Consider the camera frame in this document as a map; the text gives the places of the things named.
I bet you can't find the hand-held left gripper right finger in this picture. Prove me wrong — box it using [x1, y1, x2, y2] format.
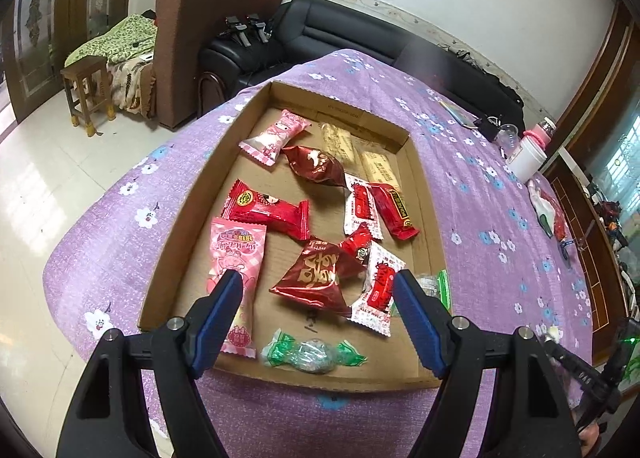
[392, 269, 583, 458]

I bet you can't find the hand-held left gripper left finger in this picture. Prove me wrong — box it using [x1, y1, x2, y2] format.
[55, 269, 246, 458]

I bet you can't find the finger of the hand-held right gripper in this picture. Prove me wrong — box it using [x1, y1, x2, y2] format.
[542, 325, 623, 414]

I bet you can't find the cardboard box tray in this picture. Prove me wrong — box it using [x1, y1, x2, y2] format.
[137, 80, 453, 394]

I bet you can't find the dark red triangular snack packet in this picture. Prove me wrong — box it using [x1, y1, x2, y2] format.
[269, 238, 368, 316]

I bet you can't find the dark red shiny snack packet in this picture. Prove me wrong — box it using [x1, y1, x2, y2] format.
[281, 145, 348, 189]

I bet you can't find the clear green-edged packet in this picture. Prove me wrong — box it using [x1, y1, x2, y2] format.
[390, 270, 451, 319]

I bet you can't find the white snack packet red label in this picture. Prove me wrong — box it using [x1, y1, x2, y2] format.
[350, 243, 407, 337]
[344, 175, 385, 241]

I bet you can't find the long pink snack packet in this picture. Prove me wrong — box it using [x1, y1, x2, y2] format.
[209, 217, 267, 356]

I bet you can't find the green wrapped candy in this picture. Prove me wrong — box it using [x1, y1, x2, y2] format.
[260, 329, 368, 375]

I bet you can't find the small red snack packet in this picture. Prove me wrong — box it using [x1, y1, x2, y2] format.
[337, 223, 373, 269]

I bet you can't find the purple floral tablecloth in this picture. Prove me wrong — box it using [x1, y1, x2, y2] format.
[42, 48, 601, 458]

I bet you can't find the red bar snack packet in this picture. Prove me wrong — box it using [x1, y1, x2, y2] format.
[367, 183, 420, 241]

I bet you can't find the red cartoon snack packet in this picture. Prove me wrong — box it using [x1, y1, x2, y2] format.
[221, 179, 311, 241]

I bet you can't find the gold snack packet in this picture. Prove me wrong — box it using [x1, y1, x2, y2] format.
[357, 150, 403, 189]
[320, 123, 361, 173]

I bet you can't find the white crumpled plastic bag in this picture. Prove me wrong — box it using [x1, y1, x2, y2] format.
[527, 180, 568, 239]

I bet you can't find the wooden cabinet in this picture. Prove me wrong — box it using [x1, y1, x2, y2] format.
[542, 0, 640, 319]

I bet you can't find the small pink snack packet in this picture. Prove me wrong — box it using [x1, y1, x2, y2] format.
[238, 109, 312, 167]

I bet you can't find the white cup pink lid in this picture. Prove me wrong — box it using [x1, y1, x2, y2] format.
[507, 118, 557, 181]

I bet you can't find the clear plastic cup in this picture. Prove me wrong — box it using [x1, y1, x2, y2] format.
[495, 123, 521, 159]

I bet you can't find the black binder clip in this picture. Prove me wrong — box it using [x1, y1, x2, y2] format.
[472, 115, 503, 141]

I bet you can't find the colourful flat card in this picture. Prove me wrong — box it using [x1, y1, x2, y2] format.
[437, 98, 476, 129]

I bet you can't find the beige floral blanket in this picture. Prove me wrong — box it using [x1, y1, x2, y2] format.
[107, 50, 157, 119]

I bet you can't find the wooden stool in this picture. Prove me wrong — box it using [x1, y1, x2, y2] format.
[60, 56, 118, 136]

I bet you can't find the brown armchair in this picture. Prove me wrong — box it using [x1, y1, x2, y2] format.
[150, 0, 287, 131]

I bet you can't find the spare black gripper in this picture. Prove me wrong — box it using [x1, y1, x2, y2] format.
[225, 15, 251, 48]
[247, 12, 273, 43]

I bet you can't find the green patterned blanket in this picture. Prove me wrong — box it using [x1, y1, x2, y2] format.
[65, 14, 158, 66]

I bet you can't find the black leather sofa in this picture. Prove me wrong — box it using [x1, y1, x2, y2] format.
[200, 0, 526, 121]

